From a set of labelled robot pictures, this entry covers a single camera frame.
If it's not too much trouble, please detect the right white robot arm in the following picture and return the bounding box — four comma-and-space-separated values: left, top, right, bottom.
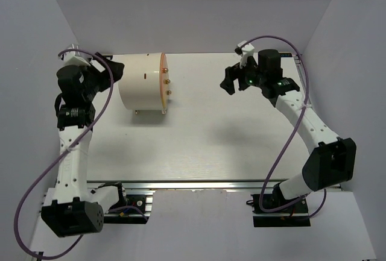
220, 48, 356, 213

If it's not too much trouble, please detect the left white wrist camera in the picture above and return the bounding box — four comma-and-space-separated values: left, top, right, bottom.
59, 51, 91, 66

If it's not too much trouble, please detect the blue label sticker right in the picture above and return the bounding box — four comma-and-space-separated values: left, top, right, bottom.
280, 52, 293, 58

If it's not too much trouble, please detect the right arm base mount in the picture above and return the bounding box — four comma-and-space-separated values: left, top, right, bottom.
245, 184, 311, 228

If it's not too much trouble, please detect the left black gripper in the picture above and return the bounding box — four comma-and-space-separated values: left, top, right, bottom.
78, 53, 124, 102

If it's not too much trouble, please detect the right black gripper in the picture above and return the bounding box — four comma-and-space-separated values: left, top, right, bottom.
220, 55, 266, 95

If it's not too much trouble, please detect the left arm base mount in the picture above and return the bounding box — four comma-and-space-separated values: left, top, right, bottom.
98, 182, 153, 224

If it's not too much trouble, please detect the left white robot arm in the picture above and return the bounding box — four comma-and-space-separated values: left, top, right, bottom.
41, 52, 127, 237

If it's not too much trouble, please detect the cream round drawer organizer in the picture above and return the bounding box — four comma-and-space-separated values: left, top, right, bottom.
116, 52, 171, 114

